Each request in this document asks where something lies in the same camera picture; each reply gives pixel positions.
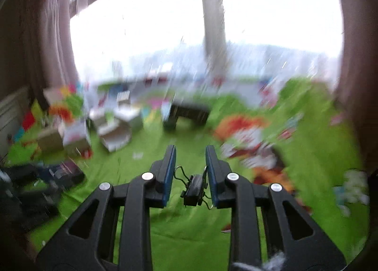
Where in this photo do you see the beige kraft box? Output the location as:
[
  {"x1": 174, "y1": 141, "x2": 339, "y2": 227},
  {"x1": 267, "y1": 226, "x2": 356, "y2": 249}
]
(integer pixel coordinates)
[{"x1": 36, "y1": 125, "x2": 65, "y2": 153}]

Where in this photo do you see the white box pink flower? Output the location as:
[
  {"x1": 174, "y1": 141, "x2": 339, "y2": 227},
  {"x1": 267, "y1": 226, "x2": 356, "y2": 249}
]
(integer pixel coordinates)
[{"x1": 63, "y1": 121, "x2": 91, "y2": 156}]

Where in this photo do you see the white plastic tray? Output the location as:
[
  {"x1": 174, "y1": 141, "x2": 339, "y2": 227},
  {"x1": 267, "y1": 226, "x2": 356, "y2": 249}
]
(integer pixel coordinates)
[{"x1": 97, "y1": 121, "x2": 131, "y2": 153}]

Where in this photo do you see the white orange medicine box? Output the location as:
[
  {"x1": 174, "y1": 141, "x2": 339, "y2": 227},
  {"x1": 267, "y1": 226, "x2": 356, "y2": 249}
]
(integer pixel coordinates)
[{"x1": 88, "y1": 108, "x2": 107, "y2": 129}]

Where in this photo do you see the white grey text box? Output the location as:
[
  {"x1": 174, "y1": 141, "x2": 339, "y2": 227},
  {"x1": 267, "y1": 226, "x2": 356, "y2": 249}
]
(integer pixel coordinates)
[{"x1": 114, "y1": 106, "x2": 143, "y2": 131}]

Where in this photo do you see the small white box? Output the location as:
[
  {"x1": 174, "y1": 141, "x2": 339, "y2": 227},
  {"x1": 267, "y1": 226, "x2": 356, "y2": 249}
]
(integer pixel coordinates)
[{"x1": 117, "y1": 90, "x2": 131, "y2": 106}]

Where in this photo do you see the black binder clip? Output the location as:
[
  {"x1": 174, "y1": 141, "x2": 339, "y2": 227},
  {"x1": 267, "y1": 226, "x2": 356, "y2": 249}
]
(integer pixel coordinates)
[{"x1": 173, "y1": 166, "x2": 213, "y2": 210}]

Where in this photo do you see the black rectangular box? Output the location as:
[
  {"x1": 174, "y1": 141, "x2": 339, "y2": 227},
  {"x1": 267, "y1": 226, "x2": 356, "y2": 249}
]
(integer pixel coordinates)
[{"x1": 162, "y1": 101, "x2": 211, "y2": 131}]

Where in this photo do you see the green cartoon bedsheet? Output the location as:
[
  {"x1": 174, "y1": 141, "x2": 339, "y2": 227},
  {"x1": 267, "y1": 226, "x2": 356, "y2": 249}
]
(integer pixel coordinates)
[{"x1": 8, "y1": 79, "x2": 370, "y2": 270}]

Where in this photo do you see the mauve drape curtain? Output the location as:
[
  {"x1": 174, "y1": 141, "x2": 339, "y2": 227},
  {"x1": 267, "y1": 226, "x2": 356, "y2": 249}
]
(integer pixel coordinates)
[{"x1": 1, "y1": 0, "x2": 79, "y2": 97}]

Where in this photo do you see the white lace curtain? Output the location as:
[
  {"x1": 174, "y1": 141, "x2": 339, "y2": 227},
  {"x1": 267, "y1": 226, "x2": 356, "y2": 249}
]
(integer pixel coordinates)
[{"x1": 69, "y1": 0, "x2": 344, "y2": 86}]

